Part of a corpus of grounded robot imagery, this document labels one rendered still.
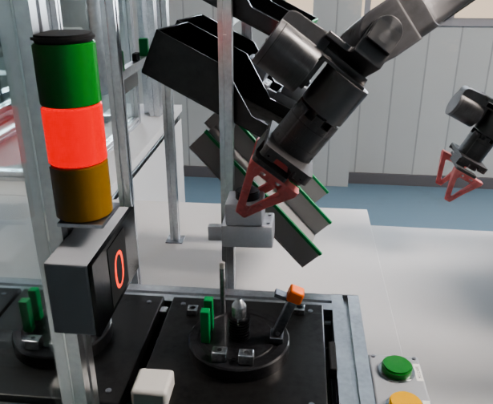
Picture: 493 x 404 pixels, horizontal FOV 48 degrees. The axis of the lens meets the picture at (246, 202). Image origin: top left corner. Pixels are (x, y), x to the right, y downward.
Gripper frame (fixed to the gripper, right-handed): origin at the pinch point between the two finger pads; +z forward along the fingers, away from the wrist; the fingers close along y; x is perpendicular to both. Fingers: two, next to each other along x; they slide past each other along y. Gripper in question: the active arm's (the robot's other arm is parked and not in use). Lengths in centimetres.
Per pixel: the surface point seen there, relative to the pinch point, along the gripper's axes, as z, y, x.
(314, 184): 8, -47, 17
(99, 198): -1.1, 20.8, -13.7
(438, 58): -26, -317, 92
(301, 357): 13.3, 1.5, 19.4
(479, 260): 0, -49, 57
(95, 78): -9.5, 19.6, -19.3
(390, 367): 6.1, 2.6, 28.8
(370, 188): 67, -306, 115
